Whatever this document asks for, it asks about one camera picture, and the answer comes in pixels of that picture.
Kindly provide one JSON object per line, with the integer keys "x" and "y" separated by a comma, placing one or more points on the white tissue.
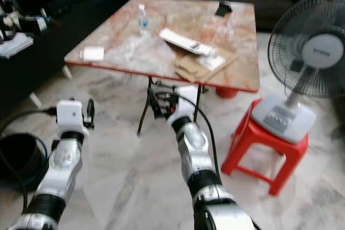
{"x": 92, "y": 54}

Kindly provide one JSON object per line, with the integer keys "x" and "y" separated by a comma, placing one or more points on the black round rubbish bin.
{"x": 19, "y": 157}

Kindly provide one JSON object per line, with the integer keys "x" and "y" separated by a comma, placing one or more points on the brown cardboard sheet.
{"x": 188, "y": 68}

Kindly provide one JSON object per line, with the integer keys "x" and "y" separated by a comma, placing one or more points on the red plastic bucket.
{"x": 227, "y": 92}

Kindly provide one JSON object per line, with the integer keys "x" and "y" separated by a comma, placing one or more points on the white paper slip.
{"x": 213, "y": 62}

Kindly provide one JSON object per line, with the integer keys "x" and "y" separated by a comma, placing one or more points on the long white flat box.
{"x": 186, "y": 41}

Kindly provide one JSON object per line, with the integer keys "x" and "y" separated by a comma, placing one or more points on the black low cabinet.
{"x": 64, "y": 41}

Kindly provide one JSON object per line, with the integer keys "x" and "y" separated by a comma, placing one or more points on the clear plastic water bottle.
{"x": 143, "y": 21}

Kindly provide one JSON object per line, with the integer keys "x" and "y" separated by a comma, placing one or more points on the red plastic stool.
{"x": 245, "y": 133}

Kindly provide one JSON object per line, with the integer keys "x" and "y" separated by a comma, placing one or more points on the marble top folding table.
{"x": 183, "y": 20}

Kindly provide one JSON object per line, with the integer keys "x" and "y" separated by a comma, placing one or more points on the black box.
{"x": 33, "y": 23}

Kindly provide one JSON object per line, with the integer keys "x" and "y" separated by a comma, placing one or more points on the small black pouch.
{"x": 223, "y": 8}

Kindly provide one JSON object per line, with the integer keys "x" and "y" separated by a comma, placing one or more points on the grey electric fan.
{"x": 283, "y": 114}

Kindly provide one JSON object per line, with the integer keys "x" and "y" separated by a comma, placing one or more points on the black mouse plush toy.
{"x": 8, "y": 17}

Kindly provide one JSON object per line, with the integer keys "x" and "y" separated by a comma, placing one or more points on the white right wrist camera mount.
{"x": 186, "y": 98}

